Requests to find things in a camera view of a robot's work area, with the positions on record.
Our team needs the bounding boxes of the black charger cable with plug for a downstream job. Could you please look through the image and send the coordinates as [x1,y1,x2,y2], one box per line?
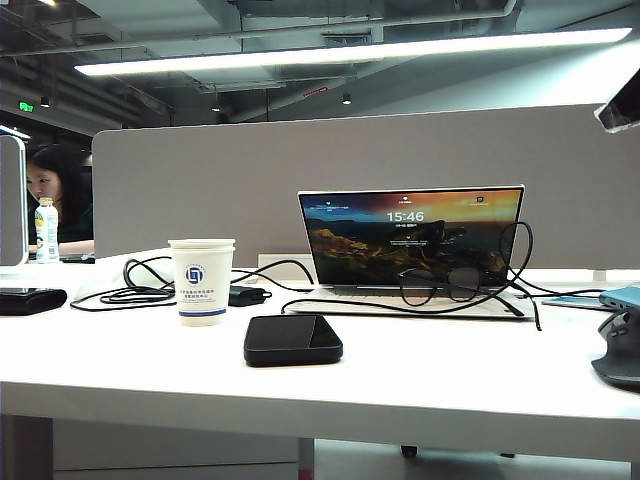
[280,221,609,317]

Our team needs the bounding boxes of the grey desk divider panel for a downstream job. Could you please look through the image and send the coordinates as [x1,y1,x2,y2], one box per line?
[91,102,640,281]

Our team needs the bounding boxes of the grey under-desk cabinet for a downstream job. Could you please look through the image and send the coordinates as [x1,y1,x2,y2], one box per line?
[0,414,301,480]

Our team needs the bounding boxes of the silver open laptop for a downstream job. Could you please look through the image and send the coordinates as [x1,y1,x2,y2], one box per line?
[289,183,536,321]

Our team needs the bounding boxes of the black power adapter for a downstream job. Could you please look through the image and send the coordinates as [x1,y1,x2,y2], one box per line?
[228,283,274,307]

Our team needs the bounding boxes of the black round eyeglasses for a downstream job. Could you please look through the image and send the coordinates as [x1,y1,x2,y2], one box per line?
[397,266,545,332]

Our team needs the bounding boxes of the white paper cup blue logo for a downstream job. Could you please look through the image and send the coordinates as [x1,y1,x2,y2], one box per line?
[169,243,235,327]
[167,237,236,248]

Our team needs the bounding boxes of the long ceiling light bar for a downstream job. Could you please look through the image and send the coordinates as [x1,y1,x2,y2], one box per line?
[73,27,634,76]

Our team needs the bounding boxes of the dark-haired seated person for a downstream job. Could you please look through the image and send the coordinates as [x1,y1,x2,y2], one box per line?
[24,143,96,259]

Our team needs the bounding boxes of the white yellow drink bottle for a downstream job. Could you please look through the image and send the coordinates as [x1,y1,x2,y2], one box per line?
[33,196,61,264]

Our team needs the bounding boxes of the black wallet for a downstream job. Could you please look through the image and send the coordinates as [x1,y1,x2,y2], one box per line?
[0,287,69,316]

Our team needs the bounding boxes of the blue-grey USB hub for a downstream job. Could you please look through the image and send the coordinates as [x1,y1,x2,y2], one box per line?
[598,285,640,309]

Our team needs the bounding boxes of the grey white monitor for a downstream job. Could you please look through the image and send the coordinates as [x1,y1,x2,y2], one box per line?
[0,124,31,269]

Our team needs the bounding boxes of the black computer mouse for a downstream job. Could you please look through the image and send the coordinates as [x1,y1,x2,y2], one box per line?
[591,307,640,391]

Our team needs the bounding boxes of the black adapter laptop cable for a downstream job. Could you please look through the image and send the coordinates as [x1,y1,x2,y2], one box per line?
[230,258,317,292]

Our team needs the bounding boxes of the black coiled power cord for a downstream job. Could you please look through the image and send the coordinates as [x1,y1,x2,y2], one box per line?
[69,255,177,311]

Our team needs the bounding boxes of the black hub cable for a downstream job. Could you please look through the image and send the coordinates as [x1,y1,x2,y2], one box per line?
[505,278,607,299]

